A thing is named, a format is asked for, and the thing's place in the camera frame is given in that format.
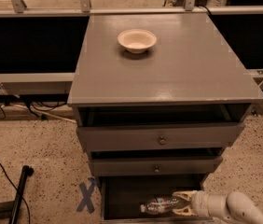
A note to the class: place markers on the blue tape X mark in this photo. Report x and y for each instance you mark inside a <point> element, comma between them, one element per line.
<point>86,192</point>

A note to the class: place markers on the black metal stand leg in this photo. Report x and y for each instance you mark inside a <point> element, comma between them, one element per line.
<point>11,209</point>

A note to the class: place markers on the grey metal railing frame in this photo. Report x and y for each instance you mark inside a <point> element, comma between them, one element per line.
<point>29,81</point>

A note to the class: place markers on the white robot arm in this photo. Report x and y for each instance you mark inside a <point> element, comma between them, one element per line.
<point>232,208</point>

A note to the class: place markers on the grey bottom drawer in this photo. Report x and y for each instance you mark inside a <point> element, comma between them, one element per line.
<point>123,195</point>

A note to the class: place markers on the clear plastic water bottle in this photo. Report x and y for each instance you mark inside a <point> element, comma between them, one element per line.
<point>162,205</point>

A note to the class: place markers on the grey drawer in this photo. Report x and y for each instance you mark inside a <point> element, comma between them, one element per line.
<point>154,162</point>
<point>138,128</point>
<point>123,195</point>

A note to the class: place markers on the white paper bowl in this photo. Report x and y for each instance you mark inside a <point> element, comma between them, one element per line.
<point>137,41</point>

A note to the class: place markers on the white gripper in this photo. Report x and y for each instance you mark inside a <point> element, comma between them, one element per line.
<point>200,202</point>

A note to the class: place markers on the grey top drawer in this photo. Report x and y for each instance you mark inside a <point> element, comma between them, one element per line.
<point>138,128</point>

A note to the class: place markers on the grey wooden drawer cabinet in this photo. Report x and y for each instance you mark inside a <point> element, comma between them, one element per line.
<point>157,99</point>

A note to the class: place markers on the grey middle drawer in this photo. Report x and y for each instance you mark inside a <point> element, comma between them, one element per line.
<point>154,162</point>

